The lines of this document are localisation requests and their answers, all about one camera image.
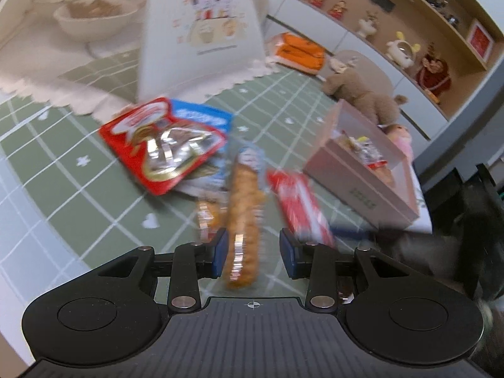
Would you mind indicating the wooden wall shelf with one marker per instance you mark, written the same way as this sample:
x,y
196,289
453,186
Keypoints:
x,y
453,86

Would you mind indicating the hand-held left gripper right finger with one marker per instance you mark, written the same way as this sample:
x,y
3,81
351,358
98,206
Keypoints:
x,y
287,254

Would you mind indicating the white deer figurine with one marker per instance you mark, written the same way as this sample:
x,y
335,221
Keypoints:
x,y
368,23

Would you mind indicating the red picture frame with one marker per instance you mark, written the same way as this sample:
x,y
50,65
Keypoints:
x,y
480,39

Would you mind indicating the red reindeer doll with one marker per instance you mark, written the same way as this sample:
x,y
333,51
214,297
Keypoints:
x,y
433,73

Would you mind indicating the silver wrapped snack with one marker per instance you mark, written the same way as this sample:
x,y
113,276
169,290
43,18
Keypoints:
x,y
364,147

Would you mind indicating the brown wrapped snack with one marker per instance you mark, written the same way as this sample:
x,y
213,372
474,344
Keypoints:
x,y
385,174

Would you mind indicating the green checked tablecloth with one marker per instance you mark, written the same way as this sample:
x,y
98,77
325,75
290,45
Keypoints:
x,y
78,204

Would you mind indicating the small orange snack packet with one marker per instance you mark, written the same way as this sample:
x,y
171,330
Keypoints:
x,y
208,214

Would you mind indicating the white rabbit figurine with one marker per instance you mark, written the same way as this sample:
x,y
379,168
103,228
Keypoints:
x,y
401,49

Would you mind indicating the red foil snack packet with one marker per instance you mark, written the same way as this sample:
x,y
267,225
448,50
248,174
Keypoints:
x,y
134,126

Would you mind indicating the black chair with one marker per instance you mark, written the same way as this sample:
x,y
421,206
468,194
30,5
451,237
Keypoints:
x,y
468,193

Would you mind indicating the pink doll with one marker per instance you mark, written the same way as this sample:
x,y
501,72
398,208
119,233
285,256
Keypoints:
x,y
401,138

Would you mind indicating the white cartoon desk calendar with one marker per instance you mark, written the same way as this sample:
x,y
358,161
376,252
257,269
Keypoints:
x,y
204,59

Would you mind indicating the brown plush toy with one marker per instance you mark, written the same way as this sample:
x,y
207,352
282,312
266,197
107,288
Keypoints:
x,y
366,94

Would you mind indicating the red wafer bar packet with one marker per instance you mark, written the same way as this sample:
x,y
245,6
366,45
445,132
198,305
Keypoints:
x,y
299,201

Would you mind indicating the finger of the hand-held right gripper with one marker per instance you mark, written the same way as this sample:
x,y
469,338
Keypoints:
x,y
350,233

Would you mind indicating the long biscuit stick packet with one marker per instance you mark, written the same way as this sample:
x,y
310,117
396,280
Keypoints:
x,y
244,212

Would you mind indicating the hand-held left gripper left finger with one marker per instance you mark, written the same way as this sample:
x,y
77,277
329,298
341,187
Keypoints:
x,y
221,252

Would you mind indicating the white bowl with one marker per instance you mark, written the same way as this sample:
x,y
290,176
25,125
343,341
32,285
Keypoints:
x,y
90,27

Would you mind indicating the pink storage box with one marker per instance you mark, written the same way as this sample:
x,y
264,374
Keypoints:
x,y
354,189

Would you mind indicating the blue snack packet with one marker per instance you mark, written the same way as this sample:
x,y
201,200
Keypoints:
x,y
204,116

